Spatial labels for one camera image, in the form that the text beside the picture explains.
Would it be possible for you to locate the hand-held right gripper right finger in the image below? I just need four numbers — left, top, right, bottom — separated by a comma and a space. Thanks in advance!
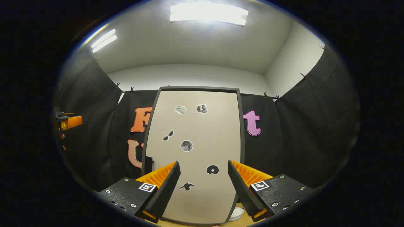
228, 160, 316, 223

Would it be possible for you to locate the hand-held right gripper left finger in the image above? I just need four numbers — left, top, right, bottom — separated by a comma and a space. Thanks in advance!
95, 161, 181, 224

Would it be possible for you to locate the dark grey cabinet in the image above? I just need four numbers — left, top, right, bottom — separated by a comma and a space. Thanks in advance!
141, 86, 246, 226

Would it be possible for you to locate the small white object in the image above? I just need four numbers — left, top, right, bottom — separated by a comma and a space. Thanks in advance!
229, 207, 245, 222

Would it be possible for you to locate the small ceiling light panel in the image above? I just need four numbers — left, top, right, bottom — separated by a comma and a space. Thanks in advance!
91, 28, 117, 53

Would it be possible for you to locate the large ceiling light panel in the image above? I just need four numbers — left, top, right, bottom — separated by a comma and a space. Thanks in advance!
170, 3, 249, 27

